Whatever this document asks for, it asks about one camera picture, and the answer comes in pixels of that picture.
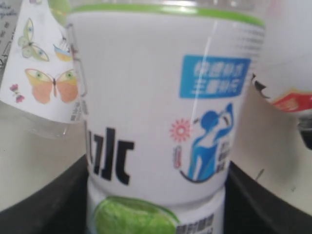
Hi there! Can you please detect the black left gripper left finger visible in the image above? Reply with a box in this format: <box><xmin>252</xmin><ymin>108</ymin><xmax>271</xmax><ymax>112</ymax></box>
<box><xmin>0</xmin><ymin>156</ymin><xmax>88</xmax><ymax>234</ymax></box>

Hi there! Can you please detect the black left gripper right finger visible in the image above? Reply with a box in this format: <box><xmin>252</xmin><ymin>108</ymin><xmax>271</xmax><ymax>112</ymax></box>
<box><xmin>223</xmin><ymin>163</ymin><xmax>312</xmax><ymax>234</ymax></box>

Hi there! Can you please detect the clear bottle butterfly lime label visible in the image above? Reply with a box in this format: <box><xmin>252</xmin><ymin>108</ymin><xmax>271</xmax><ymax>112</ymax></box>
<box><xmin>0</xmin><ymin>0</ymin><xmax>81</xmax><ymax>138</ymax></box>

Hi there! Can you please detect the pink peach bottle black cap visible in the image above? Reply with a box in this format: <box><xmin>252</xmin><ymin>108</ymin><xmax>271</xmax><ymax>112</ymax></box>
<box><xmin>252</xmin><ymin>0</ymin><xmax>312</xmax><ymax>149</ymax></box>

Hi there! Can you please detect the white-capped bottle lime label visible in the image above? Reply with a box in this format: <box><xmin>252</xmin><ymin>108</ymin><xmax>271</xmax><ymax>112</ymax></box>
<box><xmin>67</xmin><ymin>0</ymin><xmax>268</xmax><ymax>234</ymax></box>

